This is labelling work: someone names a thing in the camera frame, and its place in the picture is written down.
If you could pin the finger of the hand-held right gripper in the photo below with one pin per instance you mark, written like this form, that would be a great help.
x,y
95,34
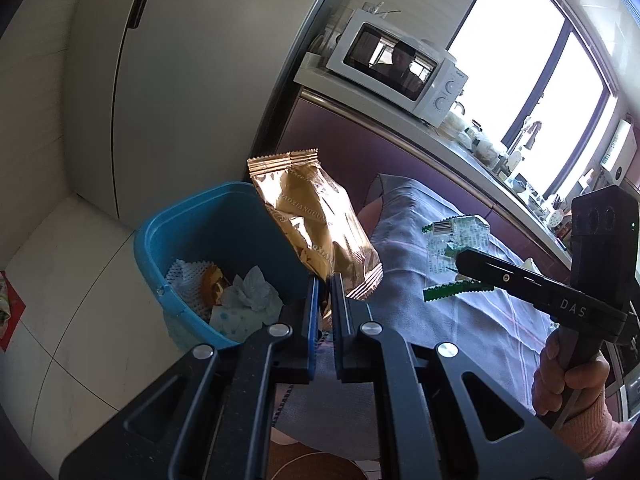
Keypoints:
x,y
500,275

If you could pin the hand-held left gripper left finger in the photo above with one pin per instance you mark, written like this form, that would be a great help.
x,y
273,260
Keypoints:
x,y
313,320

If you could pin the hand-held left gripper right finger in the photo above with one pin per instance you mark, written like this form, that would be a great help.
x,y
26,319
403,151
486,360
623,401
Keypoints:
x,y
337,320

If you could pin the clear green snack wrapper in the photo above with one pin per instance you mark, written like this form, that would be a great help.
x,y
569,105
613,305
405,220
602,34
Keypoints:
x,y
455,232

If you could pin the white tissue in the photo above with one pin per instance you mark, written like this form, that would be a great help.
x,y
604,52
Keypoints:
x,y
252,295

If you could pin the crushed blue dotted paper cup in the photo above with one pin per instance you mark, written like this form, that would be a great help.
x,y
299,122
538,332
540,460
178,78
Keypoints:
x,y
232,322

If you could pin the orange peel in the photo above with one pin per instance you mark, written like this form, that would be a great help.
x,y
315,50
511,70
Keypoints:
x,y
214,282

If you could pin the gold snack packet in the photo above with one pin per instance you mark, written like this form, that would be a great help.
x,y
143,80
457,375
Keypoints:
x,y
310,210

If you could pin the blue plastic bin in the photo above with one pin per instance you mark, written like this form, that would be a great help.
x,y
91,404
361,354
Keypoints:
x,y
225,220

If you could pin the white foam fruit net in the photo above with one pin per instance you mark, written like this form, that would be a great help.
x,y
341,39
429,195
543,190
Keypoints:
x,y
182,280

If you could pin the person's right forearm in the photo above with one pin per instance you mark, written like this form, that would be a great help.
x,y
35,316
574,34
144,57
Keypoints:
x,y
595,435

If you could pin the person's right hand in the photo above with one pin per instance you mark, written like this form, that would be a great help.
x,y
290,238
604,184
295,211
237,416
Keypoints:
x,y
585,375

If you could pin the purple checked tablecloth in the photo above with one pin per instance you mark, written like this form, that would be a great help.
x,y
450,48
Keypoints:
x,y
425,340

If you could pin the white soap bottle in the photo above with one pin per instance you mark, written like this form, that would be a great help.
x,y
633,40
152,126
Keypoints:
x,y
512,163

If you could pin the brown round stool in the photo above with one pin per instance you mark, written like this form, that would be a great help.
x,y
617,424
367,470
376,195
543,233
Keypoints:
x,y
310,465

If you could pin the metal kitchen faucet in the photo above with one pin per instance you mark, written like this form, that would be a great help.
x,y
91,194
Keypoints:
x,y
530,132

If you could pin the glass kettle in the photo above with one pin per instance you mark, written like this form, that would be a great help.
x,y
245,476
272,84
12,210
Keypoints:
x,y
452,121

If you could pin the purple kitchen cabinet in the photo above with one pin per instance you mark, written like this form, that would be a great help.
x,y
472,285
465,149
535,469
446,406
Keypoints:
x,y
350,140

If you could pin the kitchen window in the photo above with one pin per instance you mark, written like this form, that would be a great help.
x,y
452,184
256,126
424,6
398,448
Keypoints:
x,y
500,60

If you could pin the grey kitchen countertop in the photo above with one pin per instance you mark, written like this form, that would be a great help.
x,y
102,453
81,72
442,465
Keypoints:
x,y
312,72

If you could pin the silver refrigerator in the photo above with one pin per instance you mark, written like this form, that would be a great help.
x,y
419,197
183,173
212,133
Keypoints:
x,y
200,85

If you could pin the white microwave oven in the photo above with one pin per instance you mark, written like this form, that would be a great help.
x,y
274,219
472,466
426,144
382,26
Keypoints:
x,y
350,45

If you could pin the red floor mat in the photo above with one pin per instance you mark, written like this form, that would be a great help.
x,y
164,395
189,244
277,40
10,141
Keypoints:
x,y
10,310

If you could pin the white wall water heater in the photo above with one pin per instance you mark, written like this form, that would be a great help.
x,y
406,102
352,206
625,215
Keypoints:
x,y
620,150

